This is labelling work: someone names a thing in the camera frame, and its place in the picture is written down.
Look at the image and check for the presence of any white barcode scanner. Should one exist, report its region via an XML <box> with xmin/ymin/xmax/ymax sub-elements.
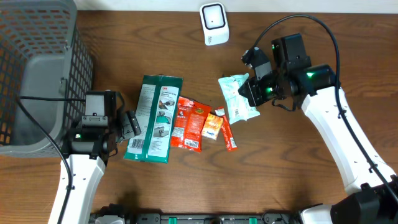
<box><xmin>199</xmin><ymin>2</ymin><xmax>229</xmax><ymax>46</ymax></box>

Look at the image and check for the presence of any red stick packet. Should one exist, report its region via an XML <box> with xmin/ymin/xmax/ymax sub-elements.
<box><xmin>215</xmin><ymin>106</ymin><xmax>238</xmax><ymax>152</ymax></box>

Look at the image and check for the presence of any red snack bag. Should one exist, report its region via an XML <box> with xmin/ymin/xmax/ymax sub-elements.
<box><xmin>170</xmin><ymin>96</ymin><xmax>211</xmax><ymax>152</ymax></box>

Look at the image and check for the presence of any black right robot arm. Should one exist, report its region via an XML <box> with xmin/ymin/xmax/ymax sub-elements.
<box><xmin>239</xmin><ymin>34</ymin><xmax>397</xmax><ymax>223</ymax></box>

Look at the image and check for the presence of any orange white small packet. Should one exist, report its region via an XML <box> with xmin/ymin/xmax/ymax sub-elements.
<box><xmin>201</xmin><ymin>113</ymin><xmax>223</xmax><ymax>140</ymax></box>

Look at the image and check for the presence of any mint green snack packet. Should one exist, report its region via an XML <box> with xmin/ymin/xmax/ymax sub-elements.
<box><xmin>218</xmin><ymin>73</ymin><xmax>260</xmax><ymax>124</ymax></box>

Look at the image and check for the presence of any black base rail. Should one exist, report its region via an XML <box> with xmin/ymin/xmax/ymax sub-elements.
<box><xmin>88</xmin><ymin>213</ymin><xmax>302</xmax><ymax>224</ymax></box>

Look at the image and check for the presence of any grey plastic mesh basket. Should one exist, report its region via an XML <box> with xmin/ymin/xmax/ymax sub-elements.
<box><xmin>1</xmin><ymin>0</ymin><xmax>93</xmax><ymax>157</ymax></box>

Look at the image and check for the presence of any green white packet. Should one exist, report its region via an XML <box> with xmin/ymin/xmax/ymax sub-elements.
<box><xmin>124</xmin><ymin>75</ymin><xmax>183</xmax><ymax>164</ymax></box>

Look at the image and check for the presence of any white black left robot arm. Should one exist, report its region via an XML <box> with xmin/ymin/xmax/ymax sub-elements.
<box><xmin>49</xmin><ymin>90</ymin><xmax>141</xmax><ymax>223</ymax></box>

